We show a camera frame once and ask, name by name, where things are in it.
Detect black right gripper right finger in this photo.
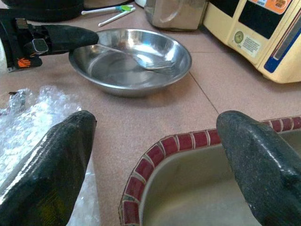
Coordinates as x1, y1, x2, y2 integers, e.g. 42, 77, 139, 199
215, 110, 301, 226

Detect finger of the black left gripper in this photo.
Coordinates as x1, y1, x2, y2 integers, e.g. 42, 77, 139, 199
43, 24, 99, 56

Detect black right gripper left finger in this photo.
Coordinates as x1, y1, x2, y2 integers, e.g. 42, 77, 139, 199
0, 110, 97, 226

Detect round steel dish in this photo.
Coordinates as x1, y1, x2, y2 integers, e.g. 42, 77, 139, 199
68, 28, 192, 97

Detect steel fork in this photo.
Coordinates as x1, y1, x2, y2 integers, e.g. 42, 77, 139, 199
97, 43, 176, 71

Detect black round pot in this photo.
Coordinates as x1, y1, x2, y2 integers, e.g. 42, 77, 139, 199
0, 0, 85, 23

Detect white stick with green band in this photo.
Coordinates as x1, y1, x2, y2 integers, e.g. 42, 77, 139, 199
81, 4, 134, 16

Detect plain white plastic stick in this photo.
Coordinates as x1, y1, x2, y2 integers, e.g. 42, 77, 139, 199
98, 7, 136, 27

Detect clear bubble wrap sheet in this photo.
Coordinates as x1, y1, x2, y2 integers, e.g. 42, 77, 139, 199
0, 86, 102, 226

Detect steel sink basin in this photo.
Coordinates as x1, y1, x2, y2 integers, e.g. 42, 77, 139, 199
138, 129, 301, 226

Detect glass jar brown contents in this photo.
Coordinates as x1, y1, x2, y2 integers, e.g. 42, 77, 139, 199
143, 0, 209, 32

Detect cream water ionizer machine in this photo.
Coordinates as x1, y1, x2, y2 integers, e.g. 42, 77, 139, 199
202, 0, 301, 84

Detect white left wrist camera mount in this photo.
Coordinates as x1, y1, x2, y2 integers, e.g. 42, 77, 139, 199
0, 43, 7, 76

